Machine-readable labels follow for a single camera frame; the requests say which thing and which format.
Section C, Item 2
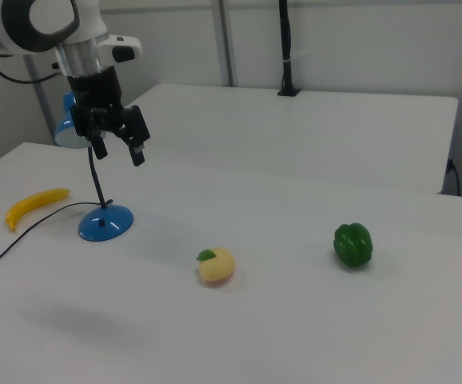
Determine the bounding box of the black wall plug cable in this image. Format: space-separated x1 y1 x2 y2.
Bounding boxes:
446 158 462 197

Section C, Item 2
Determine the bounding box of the blue desk lamp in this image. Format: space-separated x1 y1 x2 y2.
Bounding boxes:
53 91 135 242

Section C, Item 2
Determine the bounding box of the green toy bell pepper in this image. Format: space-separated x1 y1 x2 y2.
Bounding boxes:
333 222 375 269

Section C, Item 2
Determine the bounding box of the black camera pole with base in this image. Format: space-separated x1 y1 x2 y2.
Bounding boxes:
277 0 302 98

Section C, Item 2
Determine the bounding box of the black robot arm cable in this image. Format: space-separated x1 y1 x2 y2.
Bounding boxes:
0 54 62 85

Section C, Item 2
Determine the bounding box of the black lamp power cable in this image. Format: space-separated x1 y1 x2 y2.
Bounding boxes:
0 201 105 302

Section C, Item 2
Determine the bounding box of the yellow toy banana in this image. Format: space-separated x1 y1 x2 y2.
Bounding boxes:
5 187 72 234

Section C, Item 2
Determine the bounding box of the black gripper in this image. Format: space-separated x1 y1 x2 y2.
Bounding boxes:
66 66 153 168

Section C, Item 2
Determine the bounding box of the white adjacent table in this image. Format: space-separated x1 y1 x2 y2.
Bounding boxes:
113 82 460 195

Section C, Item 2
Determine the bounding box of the yellow toy peach with leaf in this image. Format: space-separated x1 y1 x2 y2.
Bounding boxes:
196 247 237 287

